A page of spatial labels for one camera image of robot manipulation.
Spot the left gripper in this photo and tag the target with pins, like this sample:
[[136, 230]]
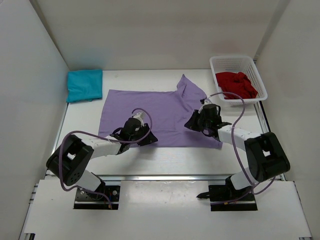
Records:
[[151, 138]]

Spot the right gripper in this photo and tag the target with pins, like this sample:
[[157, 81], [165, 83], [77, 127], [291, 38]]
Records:
[[192, 124]]

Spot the purple t-shirt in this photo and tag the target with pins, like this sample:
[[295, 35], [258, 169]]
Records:
[[169, 111]]

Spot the red t-shirt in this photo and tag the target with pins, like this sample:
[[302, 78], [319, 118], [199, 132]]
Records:
[[237, 83]]

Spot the teal t-shirt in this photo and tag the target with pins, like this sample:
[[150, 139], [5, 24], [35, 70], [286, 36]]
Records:
[[84, 85]]

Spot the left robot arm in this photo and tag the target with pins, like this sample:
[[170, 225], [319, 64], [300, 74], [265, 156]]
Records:
[[69, 161]]

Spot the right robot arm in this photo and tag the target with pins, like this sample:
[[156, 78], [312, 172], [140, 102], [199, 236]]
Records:
[[265, 156]]

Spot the white plastic basket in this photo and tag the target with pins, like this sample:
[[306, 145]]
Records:
[[236, 64]]

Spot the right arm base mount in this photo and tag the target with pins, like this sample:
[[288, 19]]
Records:
[[225, 198]]

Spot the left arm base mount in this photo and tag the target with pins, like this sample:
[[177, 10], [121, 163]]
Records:
[[88, 201]]

